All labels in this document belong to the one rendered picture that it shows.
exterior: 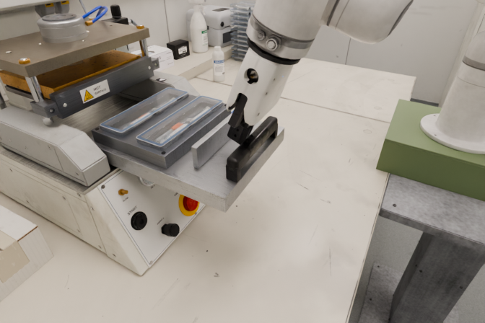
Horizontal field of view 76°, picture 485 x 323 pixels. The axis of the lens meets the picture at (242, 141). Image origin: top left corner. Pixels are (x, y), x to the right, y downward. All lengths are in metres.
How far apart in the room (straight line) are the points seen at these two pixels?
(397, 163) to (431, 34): 2.14
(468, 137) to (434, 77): 2.13
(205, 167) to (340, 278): 0.33
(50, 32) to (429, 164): 0.87
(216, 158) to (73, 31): 0.36
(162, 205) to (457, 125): 0.72
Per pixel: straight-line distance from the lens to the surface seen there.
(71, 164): 0.56
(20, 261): 0.70
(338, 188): 0.82
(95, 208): 0.58
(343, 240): 0.70
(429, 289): 1.29
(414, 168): 0.89
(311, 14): 0.36
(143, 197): 0.62
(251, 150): 0.47
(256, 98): 0.40
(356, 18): 0.35
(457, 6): 2.92
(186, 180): 0.47
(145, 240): 0.63
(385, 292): 1.58
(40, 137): 0.60
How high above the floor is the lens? 1.27
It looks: 33 degrees down
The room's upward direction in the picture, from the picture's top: straight up
